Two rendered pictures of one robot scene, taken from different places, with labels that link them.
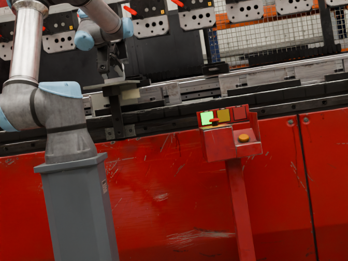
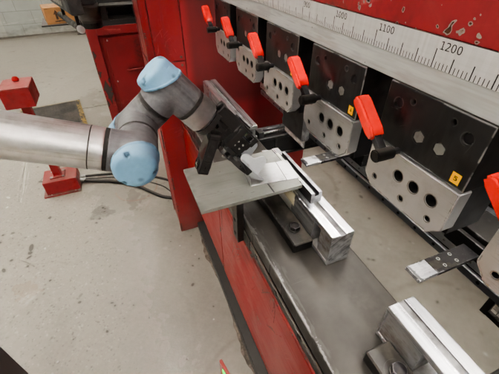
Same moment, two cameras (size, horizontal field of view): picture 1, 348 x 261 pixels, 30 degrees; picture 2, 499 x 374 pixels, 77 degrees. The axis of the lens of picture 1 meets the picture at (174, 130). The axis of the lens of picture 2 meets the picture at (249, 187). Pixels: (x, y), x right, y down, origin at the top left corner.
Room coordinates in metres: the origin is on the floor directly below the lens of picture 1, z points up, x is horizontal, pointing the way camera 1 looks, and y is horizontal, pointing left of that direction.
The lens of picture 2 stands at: (2.36, -0.36, 1.49)
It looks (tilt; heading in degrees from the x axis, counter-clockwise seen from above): 38 degrees down; 60
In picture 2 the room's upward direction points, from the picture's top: straight up
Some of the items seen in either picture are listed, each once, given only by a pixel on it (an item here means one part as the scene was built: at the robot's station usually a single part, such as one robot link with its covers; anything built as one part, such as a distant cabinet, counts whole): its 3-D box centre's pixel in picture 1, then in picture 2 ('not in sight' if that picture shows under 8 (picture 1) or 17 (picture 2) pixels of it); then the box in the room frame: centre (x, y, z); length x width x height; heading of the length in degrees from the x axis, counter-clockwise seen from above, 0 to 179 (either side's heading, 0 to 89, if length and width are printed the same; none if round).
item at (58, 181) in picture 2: not in sight; (41, 139); (2.09, 1.97, 0.41); 0.25 x 0.20 x 0.83; 172
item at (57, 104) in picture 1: (60, 102); not in sight; (1.88, 0.31, 0.94); 0.13 x 0.12 x 0.14; 74
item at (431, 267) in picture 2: (214, 67); (465, 251); (2.92, -0.22, 1.01); 0.26 x 0.12 x 0.05; 172
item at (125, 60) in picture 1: (115, 54); (295, 122); (2.82, 0.20, 1.13); 0.10 x 0.02 x 0.10; 82
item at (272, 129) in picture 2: not in sight; (315, 129); (3.26, 0.59, 0.81); 0.64 x 0.08 x 0.14; 172
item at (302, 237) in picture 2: (130, 107); (276, 208); (2.75, 0.17, 0.89); 0.30 x 0.05 x 0.03; 82
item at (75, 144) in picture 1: (69, 142); not in sight; (1.88, 0.31, 0.82); 0.15 x 0.15 x 0.10
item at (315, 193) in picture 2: (127, 85); (296, 175); (2.81, 0.17, 0.99); 0.20 x 0.03 x 0.03; 82
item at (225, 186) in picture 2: (112, 84); (240, 178); (2.67, 0.22, 1.00); 0.26 x 0.18 x 0.01; 172
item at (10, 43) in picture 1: (17, 40); (234, 29); (2.88, 0.62, 1.26); 0.15 x 0.09 x 0.17; 82
